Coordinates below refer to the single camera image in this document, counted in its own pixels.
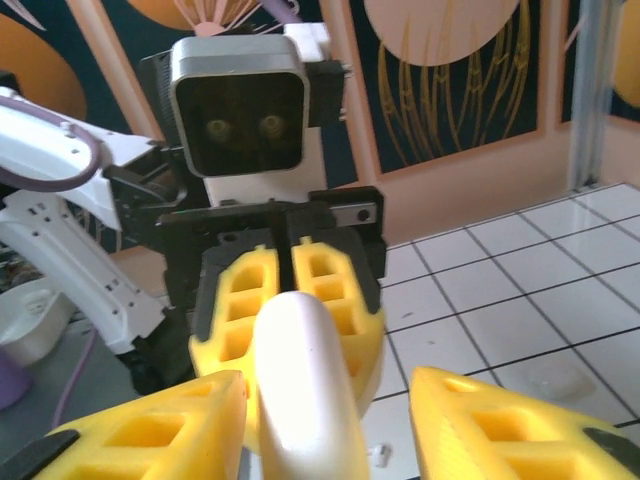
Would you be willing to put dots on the white earbuds charging case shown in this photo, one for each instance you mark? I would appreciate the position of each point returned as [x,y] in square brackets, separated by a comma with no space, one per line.
[305,380]

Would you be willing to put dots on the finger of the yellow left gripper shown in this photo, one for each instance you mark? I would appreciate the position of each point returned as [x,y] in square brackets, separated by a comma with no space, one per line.
[240,310]
[345,310]

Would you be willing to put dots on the aluminium frame post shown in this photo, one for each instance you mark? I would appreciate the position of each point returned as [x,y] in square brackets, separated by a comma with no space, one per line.
[592,100]

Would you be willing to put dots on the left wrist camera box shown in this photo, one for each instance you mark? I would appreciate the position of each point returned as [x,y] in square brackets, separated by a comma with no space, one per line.
[240,125]

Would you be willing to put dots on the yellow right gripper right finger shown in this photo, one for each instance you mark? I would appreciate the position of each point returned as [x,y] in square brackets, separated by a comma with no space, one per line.
[450,415]

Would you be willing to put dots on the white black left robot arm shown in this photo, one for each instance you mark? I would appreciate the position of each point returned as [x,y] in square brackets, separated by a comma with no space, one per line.
[75,260]

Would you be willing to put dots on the white plastic container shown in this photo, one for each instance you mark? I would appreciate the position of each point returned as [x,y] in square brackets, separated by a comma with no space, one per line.
[35,320]

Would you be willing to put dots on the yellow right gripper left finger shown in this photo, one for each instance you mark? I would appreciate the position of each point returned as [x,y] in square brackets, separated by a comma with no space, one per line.
[210,395]

